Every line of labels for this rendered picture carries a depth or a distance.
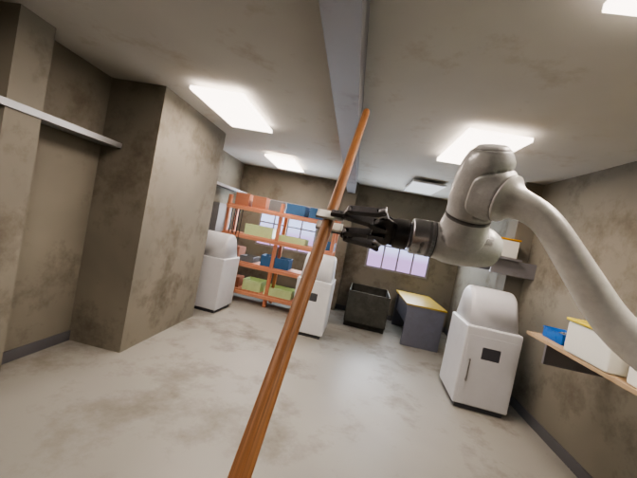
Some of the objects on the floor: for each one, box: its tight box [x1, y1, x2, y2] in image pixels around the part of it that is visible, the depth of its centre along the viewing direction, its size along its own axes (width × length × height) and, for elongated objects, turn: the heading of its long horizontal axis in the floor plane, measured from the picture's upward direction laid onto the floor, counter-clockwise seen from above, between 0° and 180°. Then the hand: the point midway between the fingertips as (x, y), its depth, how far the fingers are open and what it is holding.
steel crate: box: [343, 283, 391, 334], centre depth 721 cm, size 94×120×79 cm
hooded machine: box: [194, 230, 240, 313], centre depth 626 cm, size 76×70×149 cm
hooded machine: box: [440, 285, 523, 418], centre depth 441 cm, size 82×71×157 cm
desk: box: [391, 289, 447, 353], centre depth 694 cm, size 78×153×83 cm, turn 94°
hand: (329, 220), depth 82 cm, fingers closed on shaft, 3 cm apart
